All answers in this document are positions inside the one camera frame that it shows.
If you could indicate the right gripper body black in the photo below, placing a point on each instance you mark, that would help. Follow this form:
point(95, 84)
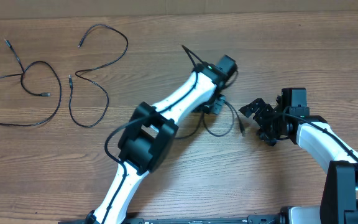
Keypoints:
point(270, 124)

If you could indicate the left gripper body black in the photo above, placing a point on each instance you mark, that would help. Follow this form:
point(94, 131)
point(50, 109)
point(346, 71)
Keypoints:
point(207, 106)

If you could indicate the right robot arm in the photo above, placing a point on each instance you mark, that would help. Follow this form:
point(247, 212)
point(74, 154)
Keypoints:
point(291, 119)

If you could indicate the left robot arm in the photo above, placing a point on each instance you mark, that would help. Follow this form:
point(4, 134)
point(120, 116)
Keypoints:
point(150, 133)

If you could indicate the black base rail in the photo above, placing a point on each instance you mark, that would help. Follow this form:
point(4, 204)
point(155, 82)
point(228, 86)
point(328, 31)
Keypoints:
point(251, 219)

